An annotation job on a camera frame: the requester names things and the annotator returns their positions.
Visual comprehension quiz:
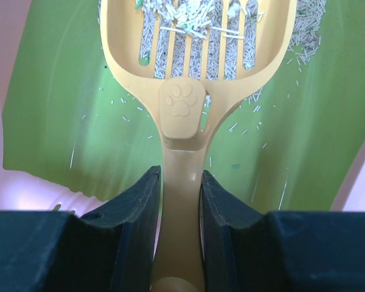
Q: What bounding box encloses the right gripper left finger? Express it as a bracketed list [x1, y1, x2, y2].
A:
[0, 166, 161, 291]

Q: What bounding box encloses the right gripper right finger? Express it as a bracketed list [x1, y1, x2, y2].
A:
[201, 171, 365, 291]

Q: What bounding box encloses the beige cat litter pile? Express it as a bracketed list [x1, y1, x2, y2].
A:
[97, 0, 327, 134]

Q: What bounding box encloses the pink litter box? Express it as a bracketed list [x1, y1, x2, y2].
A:
[0, 1, 365, 212]

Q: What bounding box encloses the orange litter scoop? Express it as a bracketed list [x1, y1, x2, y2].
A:
[100, 1, 297, 291]

